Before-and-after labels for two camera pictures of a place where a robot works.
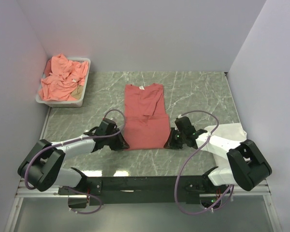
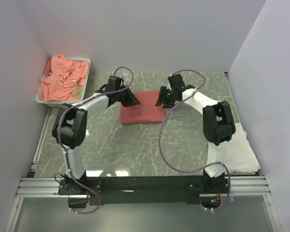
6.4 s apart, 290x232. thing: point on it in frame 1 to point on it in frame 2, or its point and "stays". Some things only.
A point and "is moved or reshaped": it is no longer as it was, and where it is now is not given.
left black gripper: x=121 y=143 to x=131 y=100
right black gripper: x=170 y=143 to x=162 y=96
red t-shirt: x=147 y=125 is moved or reshaped
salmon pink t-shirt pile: x=62 y=77 stays
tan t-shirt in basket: x=77 y=94 stays
